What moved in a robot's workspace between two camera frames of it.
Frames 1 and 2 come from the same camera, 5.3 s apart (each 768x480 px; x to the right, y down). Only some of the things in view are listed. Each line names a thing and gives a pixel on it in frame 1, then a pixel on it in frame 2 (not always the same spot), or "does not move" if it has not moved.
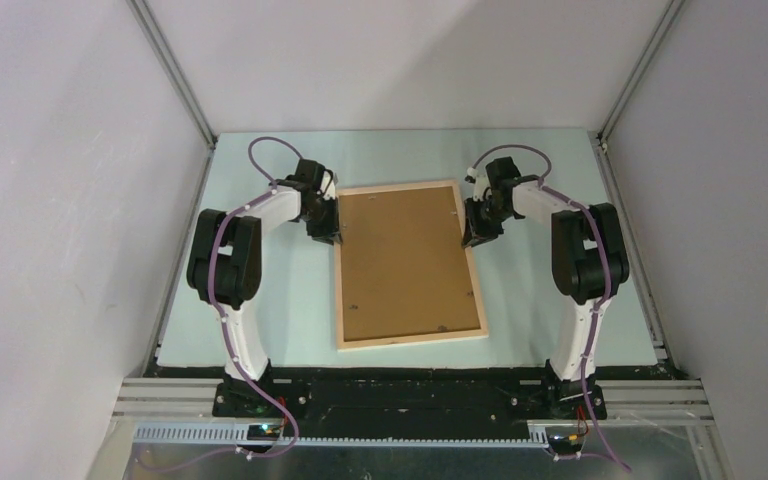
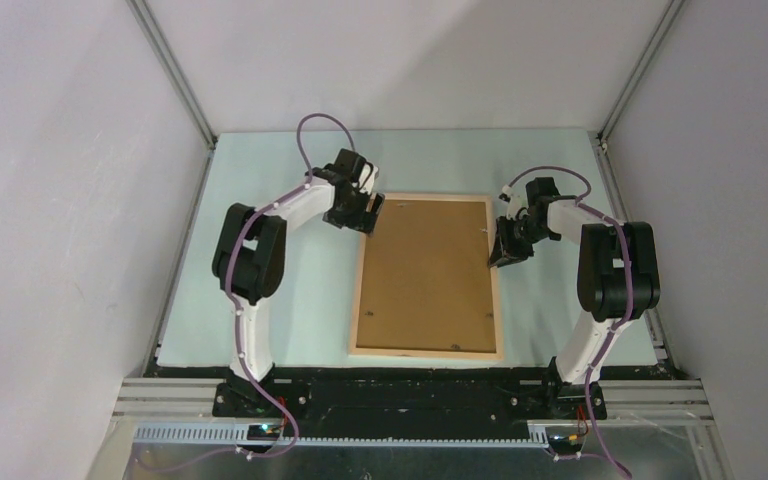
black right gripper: (472, 207) -> (505, 250)
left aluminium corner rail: (165, 48) does not move
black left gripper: (331, 231) -> (363, 221)
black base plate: (408, 403) does not move
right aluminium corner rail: (601, 136) does not move
